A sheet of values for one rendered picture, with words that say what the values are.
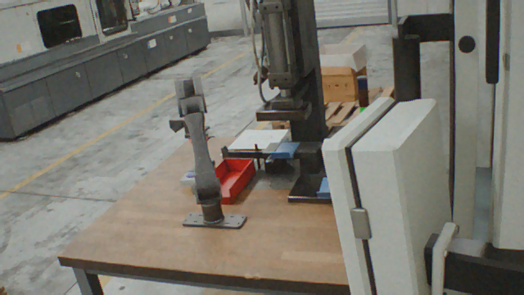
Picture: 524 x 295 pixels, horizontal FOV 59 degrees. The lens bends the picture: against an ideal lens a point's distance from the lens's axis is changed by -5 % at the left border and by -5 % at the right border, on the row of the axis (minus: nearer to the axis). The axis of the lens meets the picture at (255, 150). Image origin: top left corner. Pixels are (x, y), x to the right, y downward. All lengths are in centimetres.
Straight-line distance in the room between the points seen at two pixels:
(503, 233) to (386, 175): 15
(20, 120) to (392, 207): 621
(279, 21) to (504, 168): 120
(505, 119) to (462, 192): 24
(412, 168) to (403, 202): 4
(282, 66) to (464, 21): 107
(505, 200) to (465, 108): 18
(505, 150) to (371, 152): 13
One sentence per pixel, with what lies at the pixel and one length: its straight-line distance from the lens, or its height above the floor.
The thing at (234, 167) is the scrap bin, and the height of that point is 92.
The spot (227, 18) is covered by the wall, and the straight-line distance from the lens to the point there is 1200.
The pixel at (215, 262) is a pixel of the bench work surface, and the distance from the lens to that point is 134.
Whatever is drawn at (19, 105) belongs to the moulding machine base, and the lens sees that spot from 656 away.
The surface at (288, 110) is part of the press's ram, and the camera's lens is 168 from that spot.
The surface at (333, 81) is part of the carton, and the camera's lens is 508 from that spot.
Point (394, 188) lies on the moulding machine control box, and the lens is 49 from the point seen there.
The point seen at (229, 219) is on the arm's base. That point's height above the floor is 91.
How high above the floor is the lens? 164
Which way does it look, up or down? 22 degrees down
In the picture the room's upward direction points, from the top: 9 degrees counter-clockwise
